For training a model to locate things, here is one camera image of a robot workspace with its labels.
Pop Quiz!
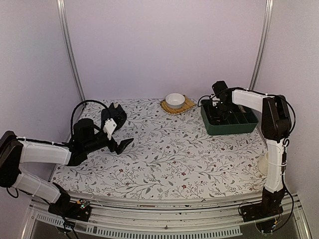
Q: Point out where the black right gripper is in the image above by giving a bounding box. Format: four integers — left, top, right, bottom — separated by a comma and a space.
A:
207, 100, 232, 120

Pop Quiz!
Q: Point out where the dark navy underwear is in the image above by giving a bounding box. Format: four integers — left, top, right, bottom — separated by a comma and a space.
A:
101, 103, 127, 133

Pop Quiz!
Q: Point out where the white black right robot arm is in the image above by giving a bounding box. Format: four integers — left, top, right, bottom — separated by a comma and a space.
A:
212, 81, 296, 222

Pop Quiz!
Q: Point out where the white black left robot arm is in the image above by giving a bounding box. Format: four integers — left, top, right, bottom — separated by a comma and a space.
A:
0, 119, 133, 216

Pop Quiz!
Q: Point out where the green compartment organizer box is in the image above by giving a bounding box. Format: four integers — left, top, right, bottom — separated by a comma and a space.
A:
200, 100, 258, 136

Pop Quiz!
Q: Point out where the woven straw mat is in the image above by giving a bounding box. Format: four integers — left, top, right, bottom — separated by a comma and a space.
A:
159, 93, 195, 115

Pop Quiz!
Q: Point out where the white ceramic bowl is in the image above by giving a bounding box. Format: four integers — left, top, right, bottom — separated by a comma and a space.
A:
165, 93, 185, 109

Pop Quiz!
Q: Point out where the cream plastic cup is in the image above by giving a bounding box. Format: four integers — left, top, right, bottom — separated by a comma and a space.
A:
257, 152, 268, 176

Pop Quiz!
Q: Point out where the floral tablecloth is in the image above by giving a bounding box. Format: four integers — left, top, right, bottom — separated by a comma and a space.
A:
51, 99, 266, 200

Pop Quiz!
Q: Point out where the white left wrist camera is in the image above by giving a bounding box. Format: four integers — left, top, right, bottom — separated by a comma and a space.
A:
103, 119, 117, 140

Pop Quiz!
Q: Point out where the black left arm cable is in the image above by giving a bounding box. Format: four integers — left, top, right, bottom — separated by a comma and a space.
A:
68, 100, 110, 145

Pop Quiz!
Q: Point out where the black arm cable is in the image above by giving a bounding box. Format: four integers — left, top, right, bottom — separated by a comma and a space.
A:
197, 93, 298, 147
68, 100, 110, 145

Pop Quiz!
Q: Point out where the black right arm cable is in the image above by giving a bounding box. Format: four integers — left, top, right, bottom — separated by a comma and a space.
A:
197, 93, 298, 147

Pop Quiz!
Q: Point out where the right aluminium frame post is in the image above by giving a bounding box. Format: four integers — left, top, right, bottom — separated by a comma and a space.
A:
249, 0, 274, 90

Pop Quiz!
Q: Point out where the aluminium frame post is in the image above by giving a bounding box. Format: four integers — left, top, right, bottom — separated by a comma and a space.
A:
249, 0, 274, 90
56, 0, 86, 101

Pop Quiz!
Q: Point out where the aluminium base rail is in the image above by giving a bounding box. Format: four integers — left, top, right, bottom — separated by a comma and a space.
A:
21, 193, 312, 239

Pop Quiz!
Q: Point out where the left aluminium frame post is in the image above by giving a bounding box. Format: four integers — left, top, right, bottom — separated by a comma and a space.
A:
56, 0, 86, 101

